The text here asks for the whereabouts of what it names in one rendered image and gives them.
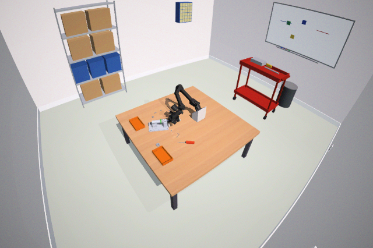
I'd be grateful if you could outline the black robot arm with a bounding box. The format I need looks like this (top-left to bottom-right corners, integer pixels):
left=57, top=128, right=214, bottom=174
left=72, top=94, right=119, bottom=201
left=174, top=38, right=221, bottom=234
left=171, top=84, right=202, bottom=122

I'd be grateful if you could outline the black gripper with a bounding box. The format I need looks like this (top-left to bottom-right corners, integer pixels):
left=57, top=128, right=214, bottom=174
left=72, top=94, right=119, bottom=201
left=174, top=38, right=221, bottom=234
left=167, top=111, right=178, bottom=124

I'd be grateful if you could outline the orange rectangular tray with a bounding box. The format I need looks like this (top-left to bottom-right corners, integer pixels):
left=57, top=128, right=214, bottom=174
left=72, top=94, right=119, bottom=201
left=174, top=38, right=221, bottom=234
left=129, top=117, right=145, bottom=131
left=152, top=146, right=173, bottom=165

